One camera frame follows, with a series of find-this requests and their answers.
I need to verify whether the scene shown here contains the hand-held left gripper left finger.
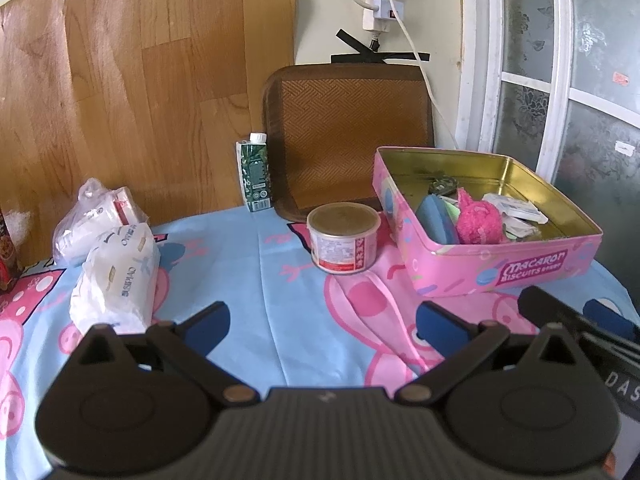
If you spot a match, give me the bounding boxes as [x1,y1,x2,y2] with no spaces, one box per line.
[74,302,261,409]

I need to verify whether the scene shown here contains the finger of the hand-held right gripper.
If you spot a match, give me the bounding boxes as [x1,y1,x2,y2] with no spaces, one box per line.
[517,285,586,333]
[583,299,640,343]

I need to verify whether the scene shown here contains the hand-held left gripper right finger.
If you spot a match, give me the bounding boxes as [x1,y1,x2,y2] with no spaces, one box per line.
[397,302,582,407]

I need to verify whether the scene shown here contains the pink tin box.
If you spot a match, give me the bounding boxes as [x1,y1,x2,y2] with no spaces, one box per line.
[372,146,603,298]

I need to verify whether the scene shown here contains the white sachets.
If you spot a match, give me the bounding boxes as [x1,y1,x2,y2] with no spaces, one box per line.
[487,192,549,224]

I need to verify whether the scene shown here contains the tin can with red label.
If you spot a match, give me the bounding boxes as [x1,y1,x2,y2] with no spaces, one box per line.
[306,202,382,275]

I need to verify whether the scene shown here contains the blue cartoon printed tablecloth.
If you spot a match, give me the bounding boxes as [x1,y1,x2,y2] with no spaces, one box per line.
[0,205,640,461]

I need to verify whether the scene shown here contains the white packet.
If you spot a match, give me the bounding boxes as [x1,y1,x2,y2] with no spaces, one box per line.
[502,217,541,240]

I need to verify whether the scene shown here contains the white tissue pack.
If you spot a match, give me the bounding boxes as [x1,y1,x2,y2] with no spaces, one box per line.
[69,222,162,335]

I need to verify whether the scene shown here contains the blue sponge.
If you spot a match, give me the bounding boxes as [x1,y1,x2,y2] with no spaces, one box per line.
[416,194,460,246]

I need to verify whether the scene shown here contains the pink fluffy ball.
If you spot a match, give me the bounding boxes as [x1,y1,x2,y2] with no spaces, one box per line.
[452,187,503,246]

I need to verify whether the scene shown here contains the green drink carton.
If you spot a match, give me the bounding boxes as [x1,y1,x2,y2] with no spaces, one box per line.
[236,132,273,212]

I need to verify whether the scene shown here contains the clear plastic bag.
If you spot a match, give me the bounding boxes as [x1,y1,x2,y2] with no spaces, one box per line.
[52,178,146,267]

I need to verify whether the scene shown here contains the red snack packet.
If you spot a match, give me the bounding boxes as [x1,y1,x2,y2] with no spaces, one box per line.
[0,207,23,293]

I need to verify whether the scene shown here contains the white framed frosted glass door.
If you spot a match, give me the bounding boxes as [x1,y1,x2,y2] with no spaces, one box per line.
[454,0,640,213]

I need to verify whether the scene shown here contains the black tape strip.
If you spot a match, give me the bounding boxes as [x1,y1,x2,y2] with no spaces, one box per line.
[336,29,387,64]

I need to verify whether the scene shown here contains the white power cable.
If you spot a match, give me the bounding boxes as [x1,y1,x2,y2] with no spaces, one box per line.
[382,0,463,148]

